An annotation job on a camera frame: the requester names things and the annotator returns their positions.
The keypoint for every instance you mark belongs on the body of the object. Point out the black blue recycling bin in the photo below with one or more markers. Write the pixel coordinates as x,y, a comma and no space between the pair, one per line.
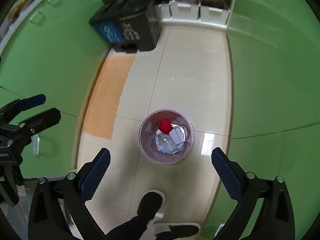
128,26

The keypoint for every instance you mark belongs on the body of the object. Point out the pink trash bin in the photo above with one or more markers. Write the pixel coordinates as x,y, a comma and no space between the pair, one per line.
147,133

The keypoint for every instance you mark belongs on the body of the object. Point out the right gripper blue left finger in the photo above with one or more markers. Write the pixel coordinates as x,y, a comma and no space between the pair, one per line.
91,174

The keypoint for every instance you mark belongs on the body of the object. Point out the person left shoe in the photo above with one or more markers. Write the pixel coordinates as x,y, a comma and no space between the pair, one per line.
176,230

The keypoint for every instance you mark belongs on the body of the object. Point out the white storage drawer box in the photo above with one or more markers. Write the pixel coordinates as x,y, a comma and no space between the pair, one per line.
199,14

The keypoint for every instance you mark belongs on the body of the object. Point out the person shoe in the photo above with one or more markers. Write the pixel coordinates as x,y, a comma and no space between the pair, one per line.
150,203
176,230

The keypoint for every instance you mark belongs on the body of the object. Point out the person right shoe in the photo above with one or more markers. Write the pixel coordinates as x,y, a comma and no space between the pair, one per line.
150,203

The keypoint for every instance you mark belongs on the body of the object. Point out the orange floor mat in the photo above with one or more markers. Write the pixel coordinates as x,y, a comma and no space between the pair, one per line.
105,97

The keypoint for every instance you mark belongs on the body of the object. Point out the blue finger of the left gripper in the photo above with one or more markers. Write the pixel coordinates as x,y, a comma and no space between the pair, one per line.
29,103
41,121

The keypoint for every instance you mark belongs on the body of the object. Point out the clear plastic bottle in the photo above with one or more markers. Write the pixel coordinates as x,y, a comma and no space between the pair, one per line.
165,143

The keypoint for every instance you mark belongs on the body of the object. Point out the red cloth ball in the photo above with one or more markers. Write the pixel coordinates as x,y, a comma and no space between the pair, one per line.
165,126

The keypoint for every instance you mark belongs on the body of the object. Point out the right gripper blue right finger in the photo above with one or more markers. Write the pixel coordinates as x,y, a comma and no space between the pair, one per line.
227,173

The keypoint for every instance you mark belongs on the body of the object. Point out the white square cup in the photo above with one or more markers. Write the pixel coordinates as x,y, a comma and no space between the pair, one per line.
177,136

